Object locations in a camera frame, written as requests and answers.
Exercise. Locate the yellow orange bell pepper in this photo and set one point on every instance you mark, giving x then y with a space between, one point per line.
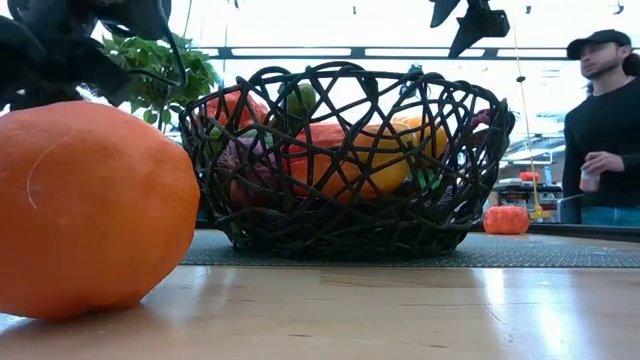
430 137

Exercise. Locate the lime green apple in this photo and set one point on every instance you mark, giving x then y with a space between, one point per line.
300 97

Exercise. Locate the shelving with red bins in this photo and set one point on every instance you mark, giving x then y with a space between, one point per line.
550 195

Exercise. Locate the red yellow mango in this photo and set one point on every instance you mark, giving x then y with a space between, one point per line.
350 165

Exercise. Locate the red orange tomato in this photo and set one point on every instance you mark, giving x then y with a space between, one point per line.
235 107

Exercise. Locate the orange fruit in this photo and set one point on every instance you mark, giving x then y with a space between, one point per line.
100 210

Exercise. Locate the grey woven placemat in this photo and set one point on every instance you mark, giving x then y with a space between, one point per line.
550 255

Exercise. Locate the green leafy plant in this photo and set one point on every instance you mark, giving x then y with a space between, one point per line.
150 65

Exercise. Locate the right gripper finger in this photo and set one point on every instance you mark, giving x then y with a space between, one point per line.
442 11
480 30

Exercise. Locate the green bell pepper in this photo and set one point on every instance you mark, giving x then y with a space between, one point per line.
427 179

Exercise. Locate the black aluminium table frame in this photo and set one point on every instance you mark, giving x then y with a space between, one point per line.
590 231

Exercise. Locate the small orange pumpkin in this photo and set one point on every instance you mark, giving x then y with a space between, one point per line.
506 220

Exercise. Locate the person's hand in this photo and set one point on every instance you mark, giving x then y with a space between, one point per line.
602 162

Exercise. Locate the small white cup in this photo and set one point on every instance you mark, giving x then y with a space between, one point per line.
589 182

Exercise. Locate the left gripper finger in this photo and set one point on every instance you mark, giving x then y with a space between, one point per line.
30 70
100 75

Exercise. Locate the person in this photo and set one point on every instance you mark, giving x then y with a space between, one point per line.
610 125

